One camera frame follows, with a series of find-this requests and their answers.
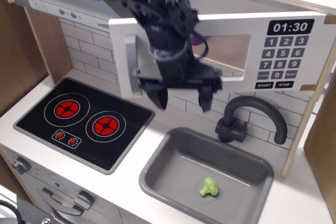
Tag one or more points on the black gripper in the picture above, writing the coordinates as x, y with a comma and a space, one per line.
175, 66

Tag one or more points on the white toy microwave door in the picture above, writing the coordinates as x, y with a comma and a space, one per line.
255, 52

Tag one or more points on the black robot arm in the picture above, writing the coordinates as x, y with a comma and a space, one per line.
170, 27

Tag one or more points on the purple toy eggplant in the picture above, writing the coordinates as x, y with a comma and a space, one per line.
198, 40

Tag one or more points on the dark grey toy faucet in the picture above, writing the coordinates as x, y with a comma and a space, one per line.
229, 128

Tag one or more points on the grey toy sink basin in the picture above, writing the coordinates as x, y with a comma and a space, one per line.
176, 171

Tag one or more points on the black toy stove top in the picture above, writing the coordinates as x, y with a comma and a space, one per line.
86, 124

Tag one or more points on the green toy broccoli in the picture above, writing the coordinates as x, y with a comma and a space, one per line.
210, 187

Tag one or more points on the brown cardboard panel right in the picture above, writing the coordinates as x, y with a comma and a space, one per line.
320, 147

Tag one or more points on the grey toy range hood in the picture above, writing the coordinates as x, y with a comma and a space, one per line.
92, 13

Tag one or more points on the grey oven knob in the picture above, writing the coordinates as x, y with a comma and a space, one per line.
21, 165

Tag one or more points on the grey microwave door handle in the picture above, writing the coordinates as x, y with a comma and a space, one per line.
132, 64

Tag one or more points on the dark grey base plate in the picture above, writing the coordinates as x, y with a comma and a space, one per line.
32, 214

